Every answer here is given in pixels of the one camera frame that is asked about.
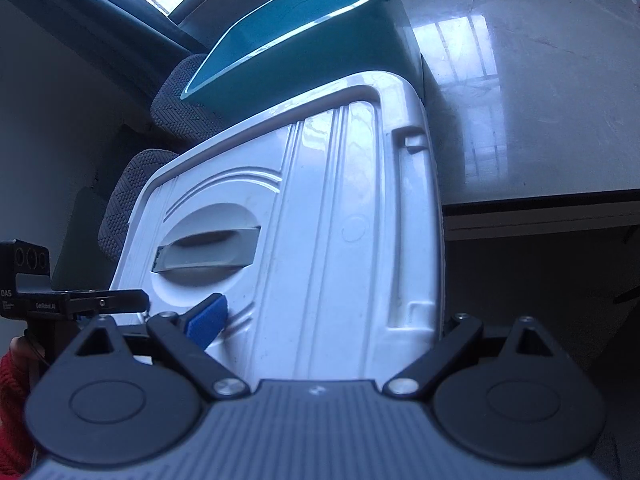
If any dark blue curtain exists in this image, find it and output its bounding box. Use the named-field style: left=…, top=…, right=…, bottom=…
left=0, top=0, right=211, bottom=68

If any white plastic bin lid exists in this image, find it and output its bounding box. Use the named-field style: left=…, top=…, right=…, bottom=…
left=107, top=71, right=447, bottom=397

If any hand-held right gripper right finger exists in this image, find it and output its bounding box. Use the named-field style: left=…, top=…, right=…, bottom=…
left=382, top=312, right=576, bottom=401

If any teal plastic storage bin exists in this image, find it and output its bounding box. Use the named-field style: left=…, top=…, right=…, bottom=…
left=181, top=0, right=427, bottom=128

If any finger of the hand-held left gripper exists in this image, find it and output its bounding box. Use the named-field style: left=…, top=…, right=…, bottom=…
left=92, top=289, right=151, bottom=317

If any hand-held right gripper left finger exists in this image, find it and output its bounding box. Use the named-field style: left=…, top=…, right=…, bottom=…
left=74, top=292, right=251, bottom=402

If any grey top desk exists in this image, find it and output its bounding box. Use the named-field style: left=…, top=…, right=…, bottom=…
left=392, top=0, right=640, bottom=306

